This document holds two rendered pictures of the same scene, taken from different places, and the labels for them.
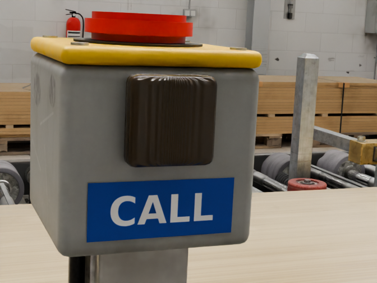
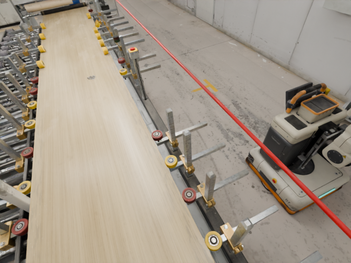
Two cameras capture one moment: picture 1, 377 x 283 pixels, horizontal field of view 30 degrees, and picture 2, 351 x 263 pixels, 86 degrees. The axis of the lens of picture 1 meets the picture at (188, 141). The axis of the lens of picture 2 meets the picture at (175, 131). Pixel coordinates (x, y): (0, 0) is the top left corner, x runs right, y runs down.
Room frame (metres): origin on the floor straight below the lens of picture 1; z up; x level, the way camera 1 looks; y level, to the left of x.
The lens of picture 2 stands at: (-0.05, 1.61, 1.92)
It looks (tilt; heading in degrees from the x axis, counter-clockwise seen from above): 48 degrees down; 271
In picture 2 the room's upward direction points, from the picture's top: 7 degrees counter-clockwise
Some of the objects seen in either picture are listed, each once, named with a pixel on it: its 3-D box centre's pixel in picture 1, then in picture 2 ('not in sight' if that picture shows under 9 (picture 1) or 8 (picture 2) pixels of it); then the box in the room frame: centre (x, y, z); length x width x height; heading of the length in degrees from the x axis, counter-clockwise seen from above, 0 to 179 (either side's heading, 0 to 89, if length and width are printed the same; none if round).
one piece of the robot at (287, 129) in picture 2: not in sight; (303, 134); (-1.12, 0.61, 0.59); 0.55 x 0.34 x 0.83; 20
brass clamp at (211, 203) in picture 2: not in sight; (206, 195); (-0.17, 1.16, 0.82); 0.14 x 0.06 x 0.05; 111
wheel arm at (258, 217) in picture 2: not in sight; (244, 226); (-0.34, 1.34, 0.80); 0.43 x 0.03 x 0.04; 21
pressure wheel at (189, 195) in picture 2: not in sight; (189, 198); (-0.07, 1.18, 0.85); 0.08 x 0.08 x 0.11
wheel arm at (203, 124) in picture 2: not in sight; (182, 133); (-0.08, 0.64, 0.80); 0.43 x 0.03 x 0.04; 21
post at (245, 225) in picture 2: not in sight; (237, 238); (-0.27, 1.41, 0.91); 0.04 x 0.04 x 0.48; 21
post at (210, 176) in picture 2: not in sight; (208, 194); (-0.18, 1.18, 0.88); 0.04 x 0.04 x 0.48; 21
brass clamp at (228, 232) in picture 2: not in sight; (231, 238); (-0.26, 1.39, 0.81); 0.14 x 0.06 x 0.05; 111
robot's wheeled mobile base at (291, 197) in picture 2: not in sight; (292, 168); (-1.15, 0.70, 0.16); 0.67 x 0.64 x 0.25; 110
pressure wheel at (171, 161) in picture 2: not in sight; (171, 164); (0.02, 0.94, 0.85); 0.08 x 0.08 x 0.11
